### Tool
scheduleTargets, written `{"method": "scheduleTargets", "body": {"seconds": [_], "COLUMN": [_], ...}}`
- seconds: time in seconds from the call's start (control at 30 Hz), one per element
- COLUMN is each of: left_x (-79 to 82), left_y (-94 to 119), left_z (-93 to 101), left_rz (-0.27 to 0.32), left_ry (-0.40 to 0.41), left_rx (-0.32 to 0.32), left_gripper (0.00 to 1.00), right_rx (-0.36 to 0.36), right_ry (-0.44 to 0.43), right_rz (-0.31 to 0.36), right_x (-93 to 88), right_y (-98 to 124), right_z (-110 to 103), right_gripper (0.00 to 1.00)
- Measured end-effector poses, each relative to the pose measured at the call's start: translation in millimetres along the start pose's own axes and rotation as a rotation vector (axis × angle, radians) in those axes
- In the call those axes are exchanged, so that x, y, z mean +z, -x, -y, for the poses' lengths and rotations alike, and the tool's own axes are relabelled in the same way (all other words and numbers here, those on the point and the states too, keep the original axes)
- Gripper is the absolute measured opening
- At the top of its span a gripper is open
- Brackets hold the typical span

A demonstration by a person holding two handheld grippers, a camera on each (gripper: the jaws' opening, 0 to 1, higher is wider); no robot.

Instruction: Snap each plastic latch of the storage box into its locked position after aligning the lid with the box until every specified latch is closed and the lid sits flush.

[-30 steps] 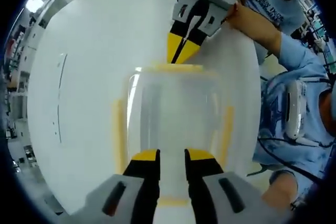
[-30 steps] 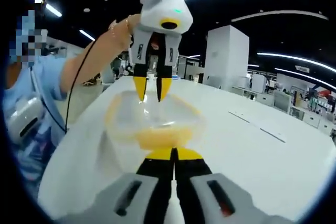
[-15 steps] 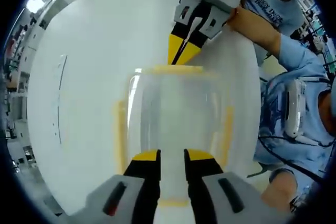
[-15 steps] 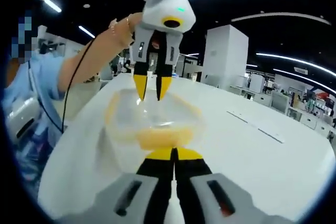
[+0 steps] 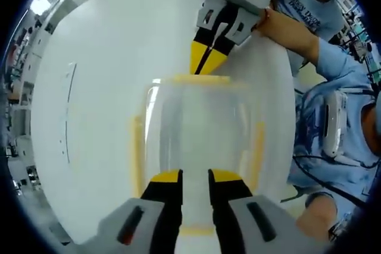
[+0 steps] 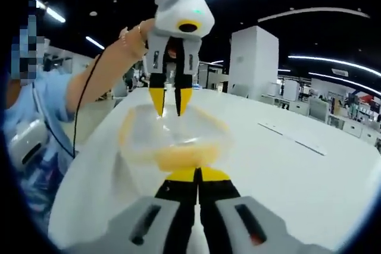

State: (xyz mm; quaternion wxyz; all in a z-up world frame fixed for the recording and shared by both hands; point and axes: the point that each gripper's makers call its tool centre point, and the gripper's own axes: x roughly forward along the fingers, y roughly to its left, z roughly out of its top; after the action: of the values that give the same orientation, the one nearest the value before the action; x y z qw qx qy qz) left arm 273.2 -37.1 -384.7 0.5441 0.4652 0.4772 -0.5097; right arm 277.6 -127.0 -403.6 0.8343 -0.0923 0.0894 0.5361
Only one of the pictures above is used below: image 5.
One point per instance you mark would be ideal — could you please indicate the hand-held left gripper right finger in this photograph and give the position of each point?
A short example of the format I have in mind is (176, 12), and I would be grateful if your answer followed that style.
(238, 209)

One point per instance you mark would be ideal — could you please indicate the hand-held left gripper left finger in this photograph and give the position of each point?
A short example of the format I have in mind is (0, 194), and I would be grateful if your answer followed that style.
(154, 206)

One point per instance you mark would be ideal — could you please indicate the person's right hand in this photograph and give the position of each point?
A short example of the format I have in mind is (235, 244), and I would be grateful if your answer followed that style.
(260, 26)

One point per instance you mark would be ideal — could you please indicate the person in blue shirt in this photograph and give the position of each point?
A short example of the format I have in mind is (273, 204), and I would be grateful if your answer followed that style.
(342, 63)

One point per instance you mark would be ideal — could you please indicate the white chest device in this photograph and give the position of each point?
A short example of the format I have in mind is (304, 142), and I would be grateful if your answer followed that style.
(333, 123)

